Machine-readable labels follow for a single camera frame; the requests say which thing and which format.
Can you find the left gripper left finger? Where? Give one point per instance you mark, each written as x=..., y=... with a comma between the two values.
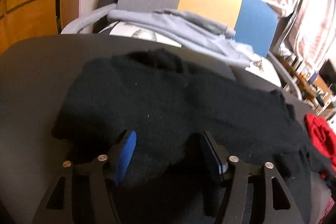
x=82, y=193

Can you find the cluttered wooden desk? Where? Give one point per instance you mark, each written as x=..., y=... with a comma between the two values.
x=312, y=88

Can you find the tricolour office chair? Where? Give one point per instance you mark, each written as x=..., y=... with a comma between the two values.
x=253, y=21

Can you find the light blue hoodie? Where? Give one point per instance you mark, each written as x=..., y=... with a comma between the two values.
x=192, y=31

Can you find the black knit sweater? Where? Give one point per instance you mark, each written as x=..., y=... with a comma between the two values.
x=168, y=103

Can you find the black monitor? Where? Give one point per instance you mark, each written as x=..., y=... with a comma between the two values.
x=327, y=72

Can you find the red knit garment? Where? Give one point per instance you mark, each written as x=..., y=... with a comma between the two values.
x=322, y=138

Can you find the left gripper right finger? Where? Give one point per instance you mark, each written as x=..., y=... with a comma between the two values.
x=252, y=193

